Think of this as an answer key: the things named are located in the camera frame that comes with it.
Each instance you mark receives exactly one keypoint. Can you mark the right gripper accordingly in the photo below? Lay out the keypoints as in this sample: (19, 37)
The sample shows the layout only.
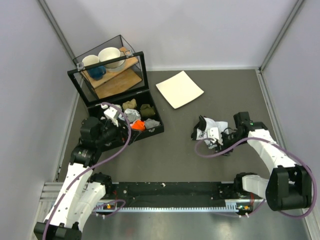
(221, 146)

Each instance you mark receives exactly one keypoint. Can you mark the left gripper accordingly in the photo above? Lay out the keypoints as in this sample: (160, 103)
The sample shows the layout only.
(122, 136)

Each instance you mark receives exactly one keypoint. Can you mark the white underwear black waistband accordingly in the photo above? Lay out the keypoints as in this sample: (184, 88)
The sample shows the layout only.
(222, 125)

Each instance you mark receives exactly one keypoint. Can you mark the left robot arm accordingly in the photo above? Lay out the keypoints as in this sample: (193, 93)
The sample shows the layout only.
(82, 189)

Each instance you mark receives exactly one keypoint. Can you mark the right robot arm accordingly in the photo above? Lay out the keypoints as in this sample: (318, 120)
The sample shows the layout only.
(290, 185)

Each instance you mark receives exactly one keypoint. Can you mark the orange rolled cloth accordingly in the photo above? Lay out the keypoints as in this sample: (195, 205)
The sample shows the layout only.
(138, 125)

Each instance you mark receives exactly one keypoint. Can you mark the grey white rolled cloth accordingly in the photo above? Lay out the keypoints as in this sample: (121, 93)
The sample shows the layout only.
(132, 115)

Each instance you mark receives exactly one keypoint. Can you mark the white red rolled cloth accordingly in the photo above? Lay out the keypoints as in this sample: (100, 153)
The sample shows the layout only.
(117, 107)

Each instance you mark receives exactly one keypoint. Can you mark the tan rolled cloth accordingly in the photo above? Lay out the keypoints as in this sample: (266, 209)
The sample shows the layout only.
(131, 104)

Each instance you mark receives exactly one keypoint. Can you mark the olive green rolled cloth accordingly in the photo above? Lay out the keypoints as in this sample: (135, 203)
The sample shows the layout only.
(147, 111)

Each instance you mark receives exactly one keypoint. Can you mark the white square plate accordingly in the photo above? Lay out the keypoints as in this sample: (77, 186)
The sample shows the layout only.
(179, 90)

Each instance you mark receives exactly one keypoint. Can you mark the black compartment box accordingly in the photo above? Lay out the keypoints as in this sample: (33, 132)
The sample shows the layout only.
(142, 96)

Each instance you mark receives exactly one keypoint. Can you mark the wooden shelf board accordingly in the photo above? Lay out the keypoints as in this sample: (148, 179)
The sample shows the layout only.
(114, 81)

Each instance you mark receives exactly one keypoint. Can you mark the blue mug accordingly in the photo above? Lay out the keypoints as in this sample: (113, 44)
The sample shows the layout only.
(97, 73)

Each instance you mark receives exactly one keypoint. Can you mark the glass display case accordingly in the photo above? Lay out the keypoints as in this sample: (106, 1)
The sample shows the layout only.
(118, 42)

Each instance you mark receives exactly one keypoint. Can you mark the small white bowl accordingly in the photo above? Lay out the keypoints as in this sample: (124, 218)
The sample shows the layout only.
(90, 60)

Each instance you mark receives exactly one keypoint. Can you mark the large white bowl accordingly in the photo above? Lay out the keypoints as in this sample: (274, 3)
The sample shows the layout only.
(111, 53)

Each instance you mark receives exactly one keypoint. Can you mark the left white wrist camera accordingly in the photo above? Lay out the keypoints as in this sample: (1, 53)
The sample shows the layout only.
(110, 113)

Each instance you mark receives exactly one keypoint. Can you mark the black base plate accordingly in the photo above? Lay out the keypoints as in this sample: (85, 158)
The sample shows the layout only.
(174, 194)

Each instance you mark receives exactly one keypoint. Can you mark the grey cable duct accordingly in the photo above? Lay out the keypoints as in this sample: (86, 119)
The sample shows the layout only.
(229, 207)

